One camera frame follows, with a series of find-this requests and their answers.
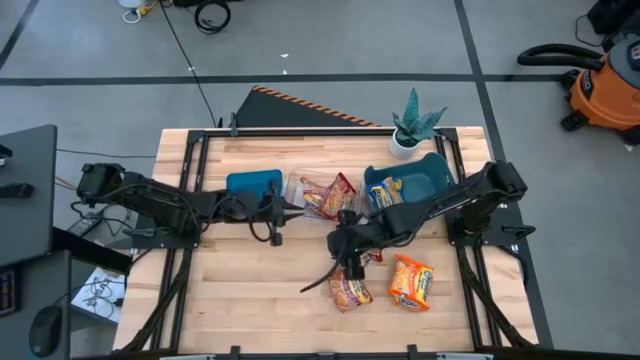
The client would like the clear plastic bin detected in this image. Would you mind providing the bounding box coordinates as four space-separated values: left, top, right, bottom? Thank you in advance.
282 168 364 224

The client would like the black cable bundle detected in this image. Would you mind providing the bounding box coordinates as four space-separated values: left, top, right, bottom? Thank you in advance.
455 244 524 350
118 246 194 354

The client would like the thin black floor cable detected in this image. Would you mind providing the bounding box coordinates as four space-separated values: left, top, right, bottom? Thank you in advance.
55 147 158 161

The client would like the coiled black cable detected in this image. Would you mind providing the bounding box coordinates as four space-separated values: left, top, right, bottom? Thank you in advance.
193 0 233 36

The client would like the long black floor cable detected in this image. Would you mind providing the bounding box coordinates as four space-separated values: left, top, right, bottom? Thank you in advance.
158 0 220 127

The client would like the orange chicken noodle pack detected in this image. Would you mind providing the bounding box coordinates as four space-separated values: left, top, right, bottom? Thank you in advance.
387 253 435 313

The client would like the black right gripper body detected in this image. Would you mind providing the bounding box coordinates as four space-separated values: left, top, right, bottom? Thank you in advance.
325 209 372 282

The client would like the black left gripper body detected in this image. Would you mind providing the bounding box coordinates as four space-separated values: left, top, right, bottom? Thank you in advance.
246 178 287 248

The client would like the blue square plastic bin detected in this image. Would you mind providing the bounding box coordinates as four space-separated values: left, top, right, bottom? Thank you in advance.
225 168 285 202

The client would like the blue yellow noodle pack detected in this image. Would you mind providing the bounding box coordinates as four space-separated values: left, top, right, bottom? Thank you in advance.
383 175 405 202
366 180 399 211

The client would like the black mat with orange stripes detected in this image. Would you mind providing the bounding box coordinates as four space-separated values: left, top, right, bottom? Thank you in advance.
233 85 382 129

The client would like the black equipment case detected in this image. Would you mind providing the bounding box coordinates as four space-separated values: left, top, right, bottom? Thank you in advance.
586 0 640 37

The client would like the black remote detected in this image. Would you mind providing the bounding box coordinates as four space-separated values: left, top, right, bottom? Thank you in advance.
0 183 37 200

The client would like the dark grey desk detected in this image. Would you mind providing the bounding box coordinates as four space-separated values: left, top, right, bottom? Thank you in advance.
0 249 73 360

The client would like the grey power brick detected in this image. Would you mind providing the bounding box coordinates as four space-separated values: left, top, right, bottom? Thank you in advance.
66 211 104 238

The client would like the black keyboard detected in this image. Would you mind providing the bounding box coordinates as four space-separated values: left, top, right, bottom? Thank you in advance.
0 269 23 319

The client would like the black computer mouse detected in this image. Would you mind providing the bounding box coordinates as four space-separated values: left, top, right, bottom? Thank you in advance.
28 304 65 359

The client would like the teal plastic bin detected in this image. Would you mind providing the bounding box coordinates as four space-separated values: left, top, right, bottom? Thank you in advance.
363 151 458 222

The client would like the black desk foot beam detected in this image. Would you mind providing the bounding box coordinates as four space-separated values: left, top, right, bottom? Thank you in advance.
49 226 134 277

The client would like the green plant in white pot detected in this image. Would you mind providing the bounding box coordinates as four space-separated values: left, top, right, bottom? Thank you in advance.
389 87 449 161

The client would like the orange shop vacuum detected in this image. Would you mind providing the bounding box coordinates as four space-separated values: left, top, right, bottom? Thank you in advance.
516 34 640 147

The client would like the white paper with drawings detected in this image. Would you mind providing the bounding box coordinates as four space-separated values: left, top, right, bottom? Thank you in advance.
70 266 127 326

